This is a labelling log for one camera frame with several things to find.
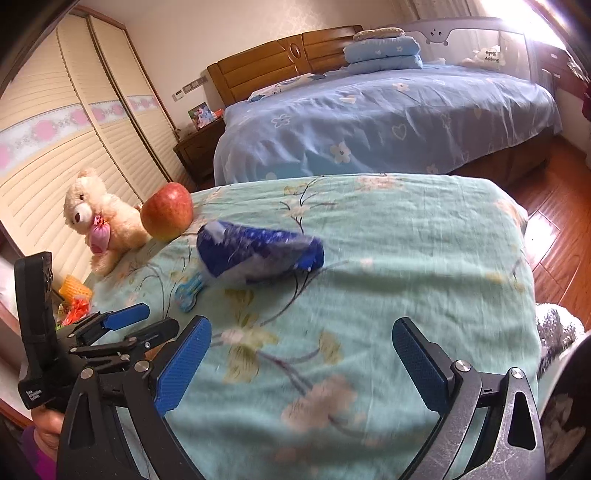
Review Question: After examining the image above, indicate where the grey bed guard rail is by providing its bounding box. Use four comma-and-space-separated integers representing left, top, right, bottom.
402, 17, 540, 82

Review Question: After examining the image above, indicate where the hand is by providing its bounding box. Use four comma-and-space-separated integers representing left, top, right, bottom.
31, 406, 64, 461

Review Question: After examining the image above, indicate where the folded blue quilt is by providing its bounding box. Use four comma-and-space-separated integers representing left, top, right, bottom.
344, 35, 423, 74

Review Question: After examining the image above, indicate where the small blue bone toy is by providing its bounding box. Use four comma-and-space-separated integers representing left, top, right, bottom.
174, 273, 205, 313

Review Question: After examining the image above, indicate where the framed photo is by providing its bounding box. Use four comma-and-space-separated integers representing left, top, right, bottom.
188, 102, 216, 130

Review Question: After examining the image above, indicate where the blue white snack bag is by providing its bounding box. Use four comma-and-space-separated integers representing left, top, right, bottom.
197, 221, 325, 285

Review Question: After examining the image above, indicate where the white plush toy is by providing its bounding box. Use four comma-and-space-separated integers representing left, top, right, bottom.
460, 45, 506, 70

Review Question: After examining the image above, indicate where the red apple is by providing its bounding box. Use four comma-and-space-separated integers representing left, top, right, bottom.
140, 182, 193, 242

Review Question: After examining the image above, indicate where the orange toy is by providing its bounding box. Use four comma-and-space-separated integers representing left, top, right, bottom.
58, 275, 93, 303

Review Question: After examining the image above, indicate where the dark wooden nightstand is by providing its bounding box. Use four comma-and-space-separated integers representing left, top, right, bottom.
173, 118, 225, 190

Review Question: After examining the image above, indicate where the teal floral bedsheet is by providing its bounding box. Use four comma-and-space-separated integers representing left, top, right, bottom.
85, 172, 542, 480

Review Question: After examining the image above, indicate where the wooden headboard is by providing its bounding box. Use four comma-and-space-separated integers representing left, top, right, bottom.
207, 25, 363, 106

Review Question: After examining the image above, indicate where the cream louvered wardrobe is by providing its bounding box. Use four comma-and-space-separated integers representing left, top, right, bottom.
1, 10, 197, 280

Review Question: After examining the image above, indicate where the cream teddy bear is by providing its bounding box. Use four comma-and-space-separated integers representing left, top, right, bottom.
63, 169, 150, 277

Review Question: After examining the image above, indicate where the blue floral bed cover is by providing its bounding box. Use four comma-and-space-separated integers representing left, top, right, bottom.
213, 65, 562, 185

